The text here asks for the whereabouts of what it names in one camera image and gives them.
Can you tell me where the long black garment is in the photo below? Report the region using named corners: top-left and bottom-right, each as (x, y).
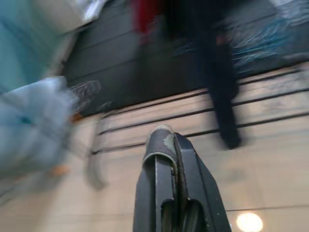
top-left (190, 14), bottom-right (242, 150)

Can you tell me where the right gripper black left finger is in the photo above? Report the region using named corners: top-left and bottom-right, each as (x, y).
top-left (132, 125), bottom-right (188, 232)

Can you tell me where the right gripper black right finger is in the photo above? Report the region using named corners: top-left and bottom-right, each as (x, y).
top-left (174, 132), bottom-right (230, 232)

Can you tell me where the black foam floor mat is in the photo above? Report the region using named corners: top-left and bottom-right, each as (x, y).
top-left (61, 0), bottom-right (309, 116)

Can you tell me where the light blue crumpled cloth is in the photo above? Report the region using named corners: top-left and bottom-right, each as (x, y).
top-left (0, 76), bottom-right (82, 187)

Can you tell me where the red garment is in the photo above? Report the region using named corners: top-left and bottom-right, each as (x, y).
top-left (133, 0), bottom-right (169, 45)

